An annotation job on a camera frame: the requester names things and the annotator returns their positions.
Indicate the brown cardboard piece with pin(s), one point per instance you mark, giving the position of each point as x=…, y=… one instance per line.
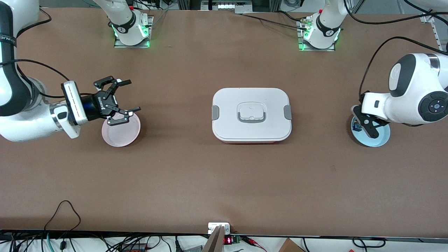
x=290, y=246

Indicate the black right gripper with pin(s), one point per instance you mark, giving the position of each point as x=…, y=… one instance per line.
x=95, y=103

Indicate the aluminium profile rail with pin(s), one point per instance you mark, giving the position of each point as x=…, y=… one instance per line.
x=435, y=31

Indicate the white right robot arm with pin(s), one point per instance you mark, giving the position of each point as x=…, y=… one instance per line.
x=24, y=122

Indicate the black power strip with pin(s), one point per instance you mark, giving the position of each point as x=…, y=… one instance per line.
x=134, y=249

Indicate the red LED display module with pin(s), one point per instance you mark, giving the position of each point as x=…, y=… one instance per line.
x=228, y=240

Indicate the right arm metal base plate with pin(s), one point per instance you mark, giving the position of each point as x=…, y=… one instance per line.
x=119, y=44

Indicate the pink round plate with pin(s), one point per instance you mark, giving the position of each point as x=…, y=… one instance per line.
x=120, y=134

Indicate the light blue round plate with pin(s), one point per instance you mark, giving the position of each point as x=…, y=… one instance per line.
x=383, y=138

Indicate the small white device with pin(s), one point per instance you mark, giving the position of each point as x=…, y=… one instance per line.
x=213, y=225

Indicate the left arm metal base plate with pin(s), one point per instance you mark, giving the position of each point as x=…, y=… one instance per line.
x=315, y=49

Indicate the white lidded box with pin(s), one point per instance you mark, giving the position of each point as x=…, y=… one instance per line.
x=231, y=105

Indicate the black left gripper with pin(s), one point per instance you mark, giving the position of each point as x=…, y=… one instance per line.
x=362, y=97

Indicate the aluminium frame with connectors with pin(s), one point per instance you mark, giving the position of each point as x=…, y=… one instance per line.
x=227, y=6

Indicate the grey slanted bar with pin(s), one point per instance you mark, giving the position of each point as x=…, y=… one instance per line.
x=213, y=243

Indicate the red probe leads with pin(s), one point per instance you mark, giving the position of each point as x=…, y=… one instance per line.
x=252, y=241

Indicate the green and blue switch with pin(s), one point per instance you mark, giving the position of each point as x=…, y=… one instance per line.
x=355, y=127

